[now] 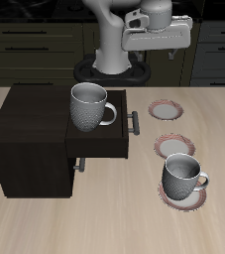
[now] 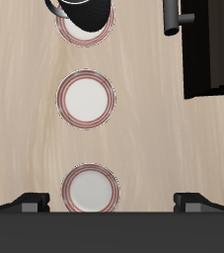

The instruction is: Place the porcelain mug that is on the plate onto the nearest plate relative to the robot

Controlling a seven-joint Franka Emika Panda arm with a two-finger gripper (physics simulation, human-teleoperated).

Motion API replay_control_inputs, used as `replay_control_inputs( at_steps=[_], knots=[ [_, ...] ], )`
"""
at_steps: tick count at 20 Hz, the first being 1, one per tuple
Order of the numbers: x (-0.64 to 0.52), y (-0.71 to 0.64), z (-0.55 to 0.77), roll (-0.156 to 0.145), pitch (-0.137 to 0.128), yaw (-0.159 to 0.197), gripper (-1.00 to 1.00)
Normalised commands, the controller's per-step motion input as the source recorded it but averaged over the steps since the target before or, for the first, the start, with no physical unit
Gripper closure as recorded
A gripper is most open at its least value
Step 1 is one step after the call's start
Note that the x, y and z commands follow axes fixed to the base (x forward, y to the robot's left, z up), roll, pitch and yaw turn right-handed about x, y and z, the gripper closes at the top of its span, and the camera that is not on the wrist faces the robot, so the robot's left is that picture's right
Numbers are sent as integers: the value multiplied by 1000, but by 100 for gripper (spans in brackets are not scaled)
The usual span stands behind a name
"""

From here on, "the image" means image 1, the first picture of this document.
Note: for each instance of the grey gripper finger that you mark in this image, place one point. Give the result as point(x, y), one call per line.
point(139, 56)
point(172, 54)

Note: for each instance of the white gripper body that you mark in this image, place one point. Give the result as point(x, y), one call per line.
point(157, 38)

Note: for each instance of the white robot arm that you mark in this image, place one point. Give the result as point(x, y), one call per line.
point(110, 43)

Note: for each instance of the red-rimmed white plate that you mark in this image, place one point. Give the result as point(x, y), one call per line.
point(170, 145)
point(166, 110)
point(191, 202)

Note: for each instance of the grey porcelain mug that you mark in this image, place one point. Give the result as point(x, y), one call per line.
point(178, 182)
point(86, 114)

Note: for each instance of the dark wooden drawer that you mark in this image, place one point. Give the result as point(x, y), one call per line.
point(97, 142)

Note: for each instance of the dark kitchen cupboards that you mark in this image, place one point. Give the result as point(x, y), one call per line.
point(34, 59)

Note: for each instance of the black kitchen countertop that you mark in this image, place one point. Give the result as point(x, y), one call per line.
point(28, 10)

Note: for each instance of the dark wooden cabinet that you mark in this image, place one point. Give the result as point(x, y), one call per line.
point(28, 145)

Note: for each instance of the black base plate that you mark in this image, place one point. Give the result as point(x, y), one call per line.
point(140, 74)

